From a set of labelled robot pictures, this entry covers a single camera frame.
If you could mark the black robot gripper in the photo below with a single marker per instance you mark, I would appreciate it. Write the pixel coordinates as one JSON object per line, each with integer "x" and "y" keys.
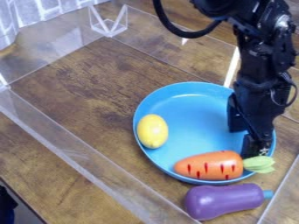
{"x": 254, "y": 106}

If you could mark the orange toy carrot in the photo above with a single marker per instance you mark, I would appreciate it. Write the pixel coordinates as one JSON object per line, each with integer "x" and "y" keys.
{"x": 222, "y": 165}

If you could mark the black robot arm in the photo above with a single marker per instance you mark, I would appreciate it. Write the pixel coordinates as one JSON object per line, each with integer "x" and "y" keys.
{"x": 264, "y": 26}

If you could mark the blue plastic plate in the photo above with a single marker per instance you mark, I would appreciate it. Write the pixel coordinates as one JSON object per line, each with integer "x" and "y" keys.
{"x": 194, "y": 110}

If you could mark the purple toy eggplant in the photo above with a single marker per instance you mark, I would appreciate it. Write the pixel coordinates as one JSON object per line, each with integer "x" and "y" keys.
{"x": 209, "y": 201}

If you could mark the yellow toy lemon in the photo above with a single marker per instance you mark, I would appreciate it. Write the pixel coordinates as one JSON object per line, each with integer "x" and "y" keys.
{"x": 153, "y": 131}

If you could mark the clear acrylic enclosure wall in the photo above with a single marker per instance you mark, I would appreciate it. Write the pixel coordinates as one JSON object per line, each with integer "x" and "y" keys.
{"x": 74, "y": 77}

